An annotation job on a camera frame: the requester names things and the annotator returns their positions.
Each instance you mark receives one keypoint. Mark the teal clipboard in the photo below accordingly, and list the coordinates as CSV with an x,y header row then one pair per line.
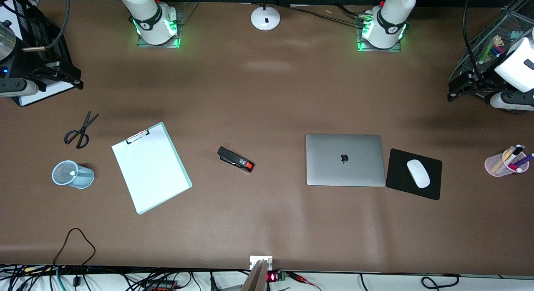
x,y
183,174

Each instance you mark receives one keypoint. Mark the pink marker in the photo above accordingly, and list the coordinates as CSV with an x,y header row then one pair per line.
x,y
514,165

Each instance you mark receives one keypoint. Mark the orange connector strip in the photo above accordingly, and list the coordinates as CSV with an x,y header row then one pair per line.
x,y
160,286

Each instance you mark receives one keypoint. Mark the white label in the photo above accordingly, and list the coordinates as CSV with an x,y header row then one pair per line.
x,y
255,260

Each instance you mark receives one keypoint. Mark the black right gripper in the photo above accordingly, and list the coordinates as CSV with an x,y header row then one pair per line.
x,y
21,64

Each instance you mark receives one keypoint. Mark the yellow pen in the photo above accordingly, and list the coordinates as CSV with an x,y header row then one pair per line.
x,y
500,161

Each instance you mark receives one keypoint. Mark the white lamp base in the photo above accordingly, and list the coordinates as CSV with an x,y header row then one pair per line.
x,y
265,18

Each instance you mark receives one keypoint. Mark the black scissors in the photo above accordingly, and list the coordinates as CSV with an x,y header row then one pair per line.
x,y
80,132

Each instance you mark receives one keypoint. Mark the dark blue pen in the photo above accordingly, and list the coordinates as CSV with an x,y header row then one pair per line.
x,y
495,51

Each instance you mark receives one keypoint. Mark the grey camera post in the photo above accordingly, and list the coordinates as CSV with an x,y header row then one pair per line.
x,y
255,278

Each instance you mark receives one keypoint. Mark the circuit board with red display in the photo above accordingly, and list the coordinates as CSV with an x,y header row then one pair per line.
x,y
277,276

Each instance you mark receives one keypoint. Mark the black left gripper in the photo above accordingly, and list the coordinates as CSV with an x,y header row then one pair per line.
x,y
484,77

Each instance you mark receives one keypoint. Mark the pink translucent pen cup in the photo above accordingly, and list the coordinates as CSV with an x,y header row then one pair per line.
x,y
498,170

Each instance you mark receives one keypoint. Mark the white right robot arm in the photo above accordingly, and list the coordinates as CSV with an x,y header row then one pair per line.
x,y
152,19

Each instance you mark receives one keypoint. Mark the light blue mesh cup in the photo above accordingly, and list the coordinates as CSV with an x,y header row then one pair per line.
x,y
79,176

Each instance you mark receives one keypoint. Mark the silver laptop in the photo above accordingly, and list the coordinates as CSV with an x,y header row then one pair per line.
x,y
344,159

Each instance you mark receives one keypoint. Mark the white marker with black cap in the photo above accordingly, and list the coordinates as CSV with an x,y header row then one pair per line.
x,y
514,152

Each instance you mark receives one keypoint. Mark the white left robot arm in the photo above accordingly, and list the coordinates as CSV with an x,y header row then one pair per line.
x,y
517,65

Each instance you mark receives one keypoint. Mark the white paper sheet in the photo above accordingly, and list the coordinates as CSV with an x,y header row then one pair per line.
x,y
154,174
50,92

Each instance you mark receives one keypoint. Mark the purple marker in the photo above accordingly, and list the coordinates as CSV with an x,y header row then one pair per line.
x,y
526,158

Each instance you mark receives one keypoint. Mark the black mouse pad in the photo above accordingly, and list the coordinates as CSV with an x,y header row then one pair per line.
x,y
400,178

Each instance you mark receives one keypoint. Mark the black stapler with red tip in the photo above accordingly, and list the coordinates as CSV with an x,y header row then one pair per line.
x,y
233,158

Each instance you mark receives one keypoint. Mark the white computer mouse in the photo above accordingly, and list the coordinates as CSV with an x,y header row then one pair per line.
x,y
418,173

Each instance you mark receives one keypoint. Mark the black letter tray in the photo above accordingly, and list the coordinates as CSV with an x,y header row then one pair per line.
x,y
46,32

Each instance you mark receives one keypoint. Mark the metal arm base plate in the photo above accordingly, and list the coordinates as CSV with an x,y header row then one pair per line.
x,y
363,46
177,40

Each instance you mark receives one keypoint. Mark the green pen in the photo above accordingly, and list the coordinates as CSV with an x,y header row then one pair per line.
x,y
487,52

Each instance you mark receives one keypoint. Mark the teal sticky note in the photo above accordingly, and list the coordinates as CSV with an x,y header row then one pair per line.
x,y
515,33

